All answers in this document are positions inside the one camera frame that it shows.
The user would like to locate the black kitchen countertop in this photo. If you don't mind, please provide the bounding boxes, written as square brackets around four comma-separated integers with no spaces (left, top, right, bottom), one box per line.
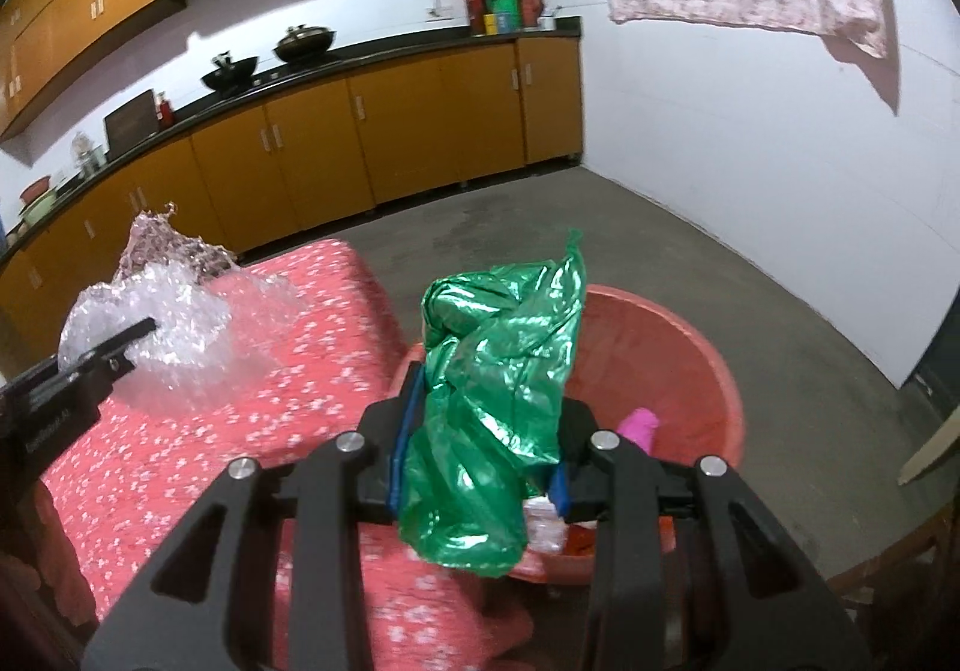
[0,17,584,267]

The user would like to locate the black wok with lid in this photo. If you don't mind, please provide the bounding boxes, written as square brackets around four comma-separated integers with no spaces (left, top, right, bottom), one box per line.
[274,24,337,63]

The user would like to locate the beige plank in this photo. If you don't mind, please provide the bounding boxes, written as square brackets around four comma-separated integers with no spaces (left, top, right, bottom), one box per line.
[898,408,960,488]

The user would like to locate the green plastic bag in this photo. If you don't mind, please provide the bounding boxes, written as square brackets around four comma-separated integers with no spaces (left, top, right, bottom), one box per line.
[397,228,587,576]

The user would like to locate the glass jar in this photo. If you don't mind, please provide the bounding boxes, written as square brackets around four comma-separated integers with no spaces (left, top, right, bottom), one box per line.
[71,131,102,175]

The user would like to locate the black open wok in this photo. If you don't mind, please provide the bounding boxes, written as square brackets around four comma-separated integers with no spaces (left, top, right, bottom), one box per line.
[202,50,260,93]

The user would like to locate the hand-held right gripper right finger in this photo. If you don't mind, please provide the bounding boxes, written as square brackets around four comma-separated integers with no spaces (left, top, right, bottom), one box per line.
[544,397,875,671]

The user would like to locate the dark cutting board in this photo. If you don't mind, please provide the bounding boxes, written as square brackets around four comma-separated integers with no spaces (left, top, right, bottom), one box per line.
[103,89,160,151]

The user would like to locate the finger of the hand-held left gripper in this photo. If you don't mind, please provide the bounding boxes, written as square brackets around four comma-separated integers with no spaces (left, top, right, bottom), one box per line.
[52,317,158,381]

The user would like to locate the orange kitchen base cabinets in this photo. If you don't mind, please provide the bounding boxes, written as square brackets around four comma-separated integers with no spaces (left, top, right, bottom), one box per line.
[0,37,584,372]

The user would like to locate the clear bubble wrap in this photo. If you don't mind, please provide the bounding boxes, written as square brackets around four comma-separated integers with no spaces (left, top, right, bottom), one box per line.
[58,202,241,417]

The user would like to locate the wooden furniture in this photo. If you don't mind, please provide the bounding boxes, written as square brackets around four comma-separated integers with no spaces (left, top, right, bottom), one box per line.
[825,491,960,642]

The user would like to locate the green bowl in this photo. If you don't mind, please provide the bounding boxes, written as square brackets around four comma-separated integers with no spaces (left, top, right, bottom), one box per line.
[21,191,59,226]

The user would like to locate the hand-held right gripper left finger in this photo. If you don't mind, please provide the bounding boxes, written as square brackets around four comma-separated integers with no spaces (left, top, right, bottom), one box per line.
[81,371,422,671]

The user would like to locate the purple plastic bag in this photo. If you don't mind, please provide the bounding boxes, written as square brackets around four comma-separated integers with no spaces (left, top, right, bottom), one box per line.
[616,407,662,453]

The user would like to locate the pink plastic basin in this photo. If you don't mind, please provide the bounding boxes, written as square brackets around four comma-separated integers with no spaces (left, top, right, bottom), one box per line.
[390,284,747,586]

